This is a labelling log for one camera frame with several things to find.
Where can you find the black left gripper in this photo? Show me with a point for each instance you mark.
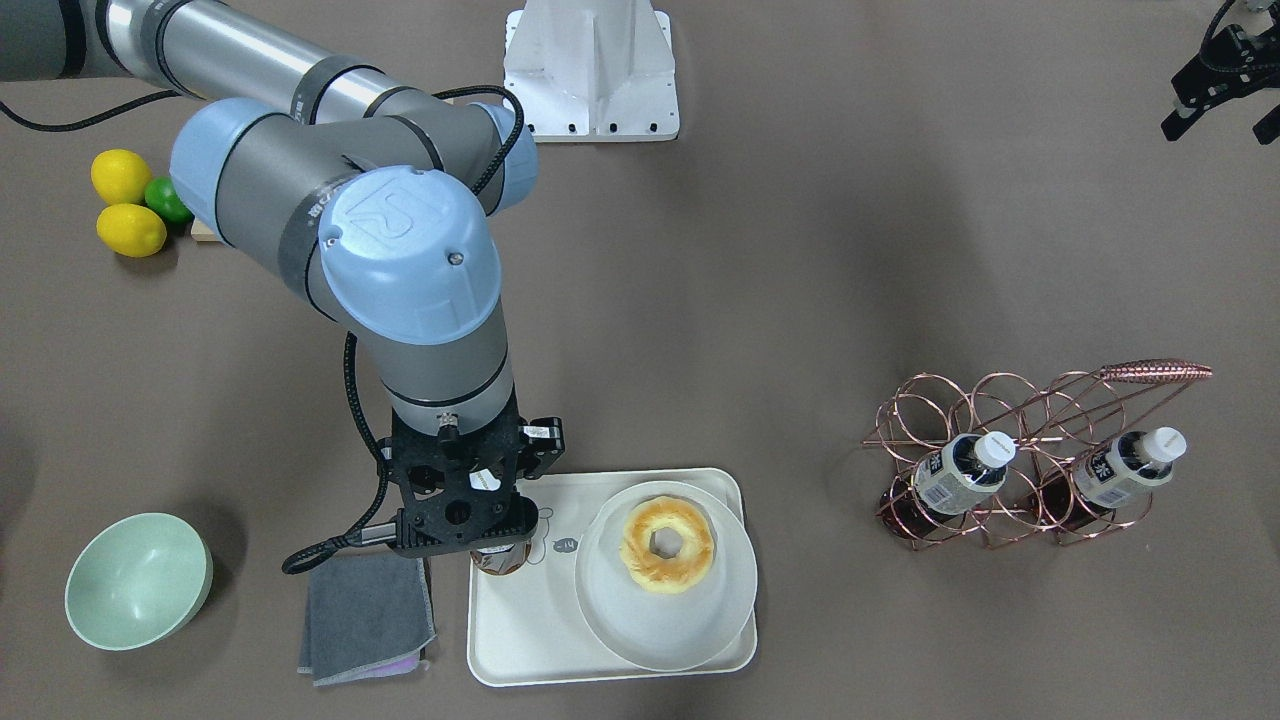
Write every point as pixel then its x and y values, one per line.
pixel 1226 68

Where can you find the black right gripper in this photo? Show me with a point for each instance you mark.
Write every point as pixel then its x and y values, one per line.
pixel 543 447

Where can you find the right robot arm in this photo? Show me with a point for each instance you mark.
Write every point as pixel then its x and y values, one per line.
pixel 368 200

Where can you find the cream serving tray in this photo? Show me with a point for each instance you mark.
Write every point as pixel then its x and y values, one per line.
pixel 527 628

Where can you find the tea bottle in rack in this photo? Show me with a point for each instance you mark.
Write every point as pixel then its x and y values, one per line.
pixel 932 500
pixel 1111 478

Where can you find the grey folded cloth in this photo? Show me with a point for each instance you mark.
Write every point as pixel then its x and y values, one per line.
pixel 367 616

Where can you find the glazed donut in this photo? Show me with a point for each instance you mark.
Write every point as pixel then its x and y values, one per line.
pixel 666 545

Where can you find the white plate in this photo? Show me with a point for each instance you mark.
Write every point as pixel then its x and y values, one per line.
pixel 666 633

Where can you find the mint green bowl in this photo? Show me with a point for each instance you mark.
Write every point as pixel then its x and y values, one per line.
pixel 138 582

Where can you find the wooden cutting board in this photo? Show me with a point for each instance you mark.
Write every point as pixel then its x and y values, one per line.
pixel 201 232

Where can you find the yellow lemon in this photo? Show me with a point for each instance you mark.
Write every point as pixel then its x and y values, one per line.
pixel 120 176
pixel 131 230

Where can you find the green lime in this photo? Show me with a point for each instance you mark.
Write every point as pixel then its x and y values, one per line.
pixel 161 196

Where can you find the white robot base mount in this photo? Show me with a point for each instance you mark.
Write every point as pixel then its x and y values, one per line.
pixel 593 71

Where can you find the copper wire bottle rack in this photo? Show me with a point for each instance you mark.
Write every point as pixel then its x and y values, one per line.
pixel 1055 425

